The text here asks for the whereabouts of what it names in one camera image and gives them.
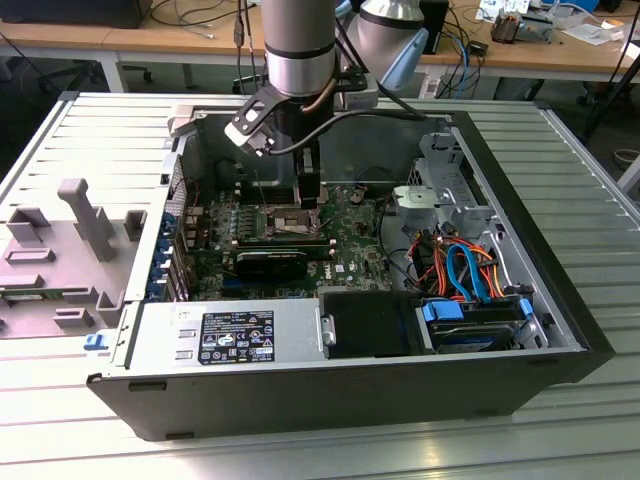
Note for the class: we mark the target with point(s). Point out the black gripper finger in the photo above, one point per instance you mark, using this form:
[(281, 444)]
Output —
[(310, 190)]

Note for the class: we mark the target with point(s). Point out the silver green CPU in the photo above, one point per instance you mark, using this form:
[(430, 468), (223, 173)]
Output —
[(310, 204)]

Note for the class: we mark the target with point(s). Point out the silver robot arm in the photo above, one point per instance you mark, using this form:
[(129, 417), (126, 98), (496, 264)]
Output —
[(297, 40)]

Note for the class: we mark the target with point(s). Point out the CPU socket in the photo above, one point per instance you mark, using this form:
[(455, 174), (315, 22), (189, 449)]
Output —
[(287, 222)]

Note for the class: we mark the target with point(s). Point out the blue slot latch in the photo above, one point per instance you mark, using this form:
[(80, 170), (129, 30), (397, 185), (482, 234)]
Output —
[(171, 222), (161, 257), (155, 290)]

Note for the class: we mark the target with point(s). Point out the green motherboard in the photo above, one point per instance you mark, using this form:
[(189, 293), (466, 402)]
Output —
[(350, 250)]

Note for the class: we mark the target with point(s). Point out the black graphics card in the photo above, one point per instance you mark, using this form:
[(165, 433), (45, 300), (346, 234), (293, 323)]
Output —
[(270, 265)]

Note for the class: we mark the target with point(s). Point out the silver power supply unit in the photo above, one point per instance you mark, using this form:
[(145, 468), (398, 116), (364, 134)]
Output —
[(300, 332)]

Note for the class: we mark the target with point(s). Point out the black disk bay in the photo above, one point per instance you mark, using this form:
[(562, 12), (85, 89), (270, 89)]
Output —
[(370, 325)]

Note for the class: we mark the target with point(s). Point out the metal drive cage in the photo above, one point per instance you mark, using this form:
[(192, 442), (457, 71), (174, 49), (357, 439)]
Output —
[(467, 212)]

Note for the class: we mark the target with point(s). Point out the wooden desk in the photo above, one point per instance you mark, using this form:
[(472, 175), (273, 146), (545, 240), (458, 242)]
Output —
[(150, 42)]

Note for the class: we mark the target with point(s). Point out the black power adapter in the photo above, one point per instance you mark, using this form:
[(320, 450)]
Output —
[(478, 48)]

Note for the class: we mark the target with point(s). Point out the black grey PC case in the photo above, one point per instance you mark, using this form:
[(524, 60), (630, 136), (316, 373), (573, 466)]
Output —
[(300, 400)]

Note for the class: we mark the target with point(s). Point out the hard disk with blue carrier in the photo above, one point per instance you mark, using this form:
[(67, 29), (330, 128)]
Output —
[(470, 342)]

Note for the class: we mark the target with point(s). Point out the brown cooler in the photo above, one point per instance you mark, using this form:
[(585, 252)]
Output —
[(505, 27)]

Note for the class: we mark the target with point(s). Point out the grey parts rack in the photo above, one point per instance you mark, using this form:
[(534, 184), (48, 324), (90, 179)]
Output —
[(75, 272)]

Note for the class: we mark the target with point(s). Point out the grey device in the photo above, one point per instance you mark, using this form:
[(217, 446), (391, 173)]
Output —
[(537, 30)]

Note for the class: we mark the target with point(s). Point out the blue plastic clip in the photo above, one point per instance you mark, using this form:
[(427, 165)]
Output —
[(95, 343)]

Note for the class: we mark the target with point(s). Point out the white papers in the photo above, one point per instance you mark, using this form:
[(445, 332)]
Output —
[(590, 32)]

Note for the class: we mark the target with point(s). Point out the green RAM stick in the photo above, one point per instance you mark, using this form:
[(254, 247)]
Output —
[(25, 297)]

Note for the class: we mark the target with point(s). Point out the black tripod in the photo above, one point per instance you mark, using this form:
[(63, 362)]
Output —
[(611, 97)]

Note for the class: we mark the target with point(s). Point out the white camera with black bracket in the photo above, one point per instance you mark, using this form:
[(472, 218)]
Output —
[(240, 132)]

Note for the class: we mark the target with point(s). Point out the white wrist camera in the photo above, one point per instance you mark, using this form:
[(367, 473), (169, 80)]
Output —
[(360, 97)]

